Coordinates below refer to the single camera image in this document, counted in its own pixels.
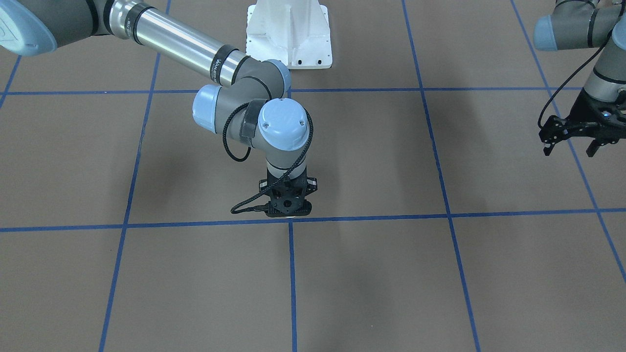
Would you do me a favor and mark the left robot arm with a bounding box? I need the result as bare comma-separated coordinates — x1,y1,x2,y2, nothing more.
534,0,626,157

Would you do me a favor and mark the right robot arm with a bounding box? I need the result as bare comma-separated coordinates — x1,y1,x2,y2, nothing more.
1,0,317,198

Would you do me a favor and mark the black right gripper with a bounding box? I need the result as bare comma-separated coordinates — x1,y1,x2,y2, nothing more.
259,166,318,198

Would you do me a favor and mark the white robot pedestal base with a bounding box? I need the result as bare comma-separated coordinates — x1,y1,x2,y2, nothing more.
245,0,333,70

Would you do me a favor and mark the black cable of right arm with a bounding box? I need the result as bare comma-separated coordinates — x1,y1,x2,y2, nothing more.
223,102,314,216

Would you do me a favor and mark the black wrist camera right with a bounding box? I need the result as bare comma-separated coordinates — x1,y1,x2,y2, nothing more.
264,185,317,218

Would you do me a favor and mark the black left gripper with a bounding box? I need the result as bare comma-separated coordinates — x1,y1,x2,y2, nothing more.
539,88,626,158

